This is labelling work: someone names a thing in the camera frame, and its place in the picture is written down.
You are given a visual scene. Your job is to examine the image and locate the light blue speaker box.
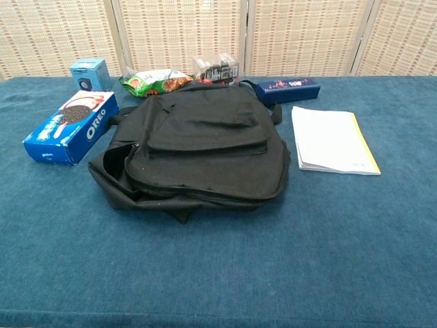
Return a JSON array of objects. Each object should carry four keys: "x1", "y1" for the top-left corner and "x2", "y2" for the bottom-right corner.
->
[{"x1": 70, "y1": 57, "x2": 112, "y2": 92}]

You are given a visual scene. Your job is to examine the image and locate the clear plastic box dark contents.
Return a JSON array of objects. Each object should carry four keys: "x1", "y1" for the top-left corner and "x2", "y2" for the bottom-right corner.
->
[{"x1": 191, "y1": 53, "x2": 240, "y2": 87}]

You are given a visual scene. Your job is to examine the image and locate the blue Oreo cookie box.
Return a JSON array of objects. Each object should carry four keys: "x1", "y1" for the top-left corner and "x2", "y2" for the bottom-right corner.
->
[{"x1": 23, "y1": 90, "x2": 120, "y2": 166}]

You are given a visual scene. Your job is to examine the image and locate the white paper notebook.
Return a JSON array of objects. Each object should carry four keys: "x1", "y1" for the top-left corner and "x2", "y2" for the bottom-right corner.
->
[{"x1": 291, "y1": 105, "x2": 382, "y2": 176}]

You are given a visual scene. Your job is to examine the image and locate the green snack bag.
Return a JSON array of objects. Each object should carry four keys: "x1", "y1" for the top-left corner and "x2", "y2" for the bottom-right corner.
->
[{"x1": 118, "y1": 68, "x2": 195, "y2": 99}]

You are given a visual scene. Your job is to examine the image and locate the blue table cloth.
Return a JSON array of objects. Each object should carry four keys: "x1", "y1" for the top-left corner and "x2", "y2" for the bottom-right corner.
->
[{"x1": 0, "y1": 75, "x2": 437, "y2": 328}]

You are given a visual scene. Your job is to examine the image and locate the dark blue pencil case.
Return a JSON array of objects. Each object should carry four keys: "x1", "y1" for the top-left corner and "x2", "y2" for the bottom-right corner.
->
[{"x1": 256, "y1": 77, "x2": 322, "y2": 105}]

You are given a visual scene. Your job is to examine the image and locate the black fabric backpack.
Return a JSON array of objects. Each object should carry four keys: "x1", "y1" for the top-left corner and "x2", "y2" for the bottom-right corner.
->
[{"x1": 87, "y1": 80, "x2": 291, "y2": 226}]

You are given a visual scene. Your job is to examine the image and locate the woven bamboo folding screen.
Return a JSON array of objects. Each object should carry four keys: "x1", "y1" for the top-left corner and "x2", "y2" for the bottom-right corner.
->
[{"x1": 0, "y1": 0, "x2": 437, "y2": 82}]

